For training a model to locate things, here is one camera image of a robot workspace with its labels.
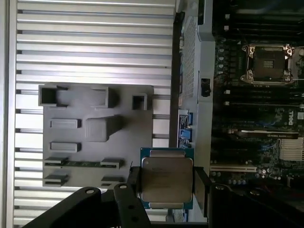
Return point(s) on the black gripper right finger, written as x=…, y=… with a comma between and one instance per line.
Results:
x=237, y=209

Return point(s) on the RAM slot with white latch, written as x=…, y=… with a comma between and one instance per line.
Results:
x=261, y=92
x=261, y=16
x=261, y=103
x=261, y=28

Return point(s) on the white expansion slot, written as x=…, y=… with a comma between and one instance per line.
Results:
x=232, y=169

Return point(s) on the CPU with silver lid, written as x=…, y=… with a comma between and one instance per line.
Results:
x=166, y=175

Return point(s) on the CPU socket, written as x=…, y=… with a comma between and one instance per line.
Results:
x=268, y=63

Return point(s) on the black graphics card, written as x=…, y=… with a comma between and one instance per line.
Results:
x=268, y=134

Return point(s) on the black PC case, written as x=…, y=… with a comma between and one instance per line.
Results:
x=204, y=59

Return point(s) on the dark green motherboard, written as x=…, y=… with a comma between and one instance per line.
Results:
x=237, y=114

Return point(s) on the grey parts rack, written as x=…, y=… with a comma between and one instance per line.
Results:
x=71, y=109

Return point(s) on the black case clip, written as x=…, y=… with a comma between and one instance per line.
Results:
x=205, y=86

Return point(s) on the silver finned heatsink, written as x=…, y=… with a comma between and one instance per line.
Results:
x=292, y=149

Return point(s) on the green RAM stick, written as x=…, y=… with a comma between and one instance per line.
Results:
x=80, y=164

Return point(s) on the rear port panel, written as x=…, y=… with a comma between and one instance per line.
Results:
x=185, y=118

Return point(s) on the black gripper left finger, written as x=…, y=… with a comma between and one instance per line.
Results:
x=128, y=204

